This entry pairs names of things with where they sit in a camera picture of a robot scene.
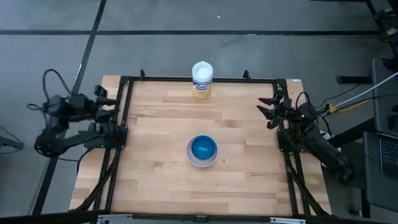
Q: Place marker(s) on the black metal table frame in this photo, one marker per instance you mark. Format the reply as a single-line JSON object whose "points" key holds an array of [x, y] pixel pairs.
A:
{"points": [[199, 79]]}

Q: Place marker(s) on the grey side desk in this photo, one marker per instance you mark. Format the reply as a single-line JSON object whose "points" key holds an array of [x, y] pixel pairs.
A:
{"points": [[382, 102]]}

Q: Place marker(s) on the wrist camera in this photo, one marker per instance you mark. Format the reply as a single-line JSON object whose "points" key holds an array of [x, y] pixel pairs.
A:
{"points": [[100, 91], [272, 124]]}

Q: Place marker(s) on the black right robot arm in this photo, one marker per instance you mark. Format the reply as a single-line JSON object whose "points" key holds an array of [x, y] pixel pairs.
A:
{"points": [[326, 152]]}

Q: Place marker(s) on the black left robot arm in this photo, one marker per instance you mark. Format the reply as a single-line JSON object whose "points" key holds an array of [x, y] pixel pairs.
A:
{"points": [[62, 140]]}

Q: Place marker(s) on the grey floor stand leg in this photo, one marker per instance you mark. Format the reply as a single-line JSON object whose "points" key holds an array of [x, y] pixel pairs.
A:
{"points": [[11, 143]]}

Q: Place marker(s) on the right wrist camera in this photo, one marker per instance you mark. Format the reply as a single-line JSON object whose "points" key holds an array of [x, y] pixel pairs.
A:
{"points": [[272, 124]]}

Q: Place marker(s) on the open laptop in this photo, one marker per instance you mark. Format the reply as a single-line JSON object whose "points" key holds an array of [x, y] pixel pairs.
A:
{"points": [[388, 157]]}

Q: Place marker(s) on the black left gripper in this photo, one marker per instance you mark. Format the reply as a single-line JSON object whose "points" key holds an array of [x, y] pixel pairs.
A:
{"points": [[82, 107]]}

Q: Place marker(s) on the black equipment stand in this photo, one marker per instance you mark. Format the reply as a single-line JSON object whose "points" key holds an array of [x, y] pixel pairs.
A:
{"points": [[385, 28]]}

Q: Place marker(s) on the blue plastic bowl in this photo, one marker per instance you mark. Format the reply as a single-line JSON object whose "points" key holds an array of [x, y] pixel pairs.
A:
{"points": [[203, 147]]}

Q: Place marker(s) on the large white bowl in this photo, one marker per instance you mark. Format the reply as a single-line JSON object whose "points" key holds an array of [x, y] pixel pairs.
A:
{"points": [[202, 162]]}

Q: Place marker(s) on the disinfecting wipes canister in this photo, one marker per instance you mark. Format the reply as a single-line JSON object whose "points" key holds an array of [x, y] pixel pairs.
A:
{"points": [[202, 77]]}

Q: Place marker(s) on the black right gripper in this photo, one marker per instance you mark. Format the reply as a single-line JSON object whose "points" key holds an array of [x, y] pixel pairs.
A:
{"points": [[295, 113]]}

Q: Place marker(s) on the black camera rig bar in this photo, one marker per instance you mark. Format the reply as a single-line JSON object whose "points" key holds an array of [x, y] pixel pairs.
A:
{"points": [[199, 218]]}

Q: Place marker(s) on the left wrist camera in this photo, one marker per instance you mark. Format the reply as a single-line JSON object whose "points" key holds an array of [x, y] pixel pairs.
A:
{"points": [[100, 91]]}

